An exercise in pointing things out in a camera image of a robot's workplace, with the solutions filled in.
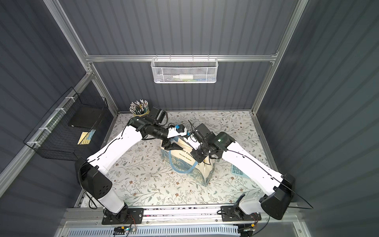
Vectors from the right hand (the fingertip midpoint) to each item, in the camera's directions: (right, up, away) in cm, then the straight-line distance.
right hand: (195, 154), depth 73 cm
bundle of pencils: (-39, +27, +29) cm, 56 cm away
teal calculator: (+25, -13, +14) cm, 31 cm away
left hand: (-7, +6, +1) cm, 9 cm away
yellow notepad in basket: (-48, +9, -9) cm, 50 cm away
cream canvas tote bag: (-7, -6, +10) cm, 14 cm away
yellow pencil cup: (-35, +22, +26) cm, 49 cm away
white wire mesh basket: (-8, +56, +40) cm, 69 cm away
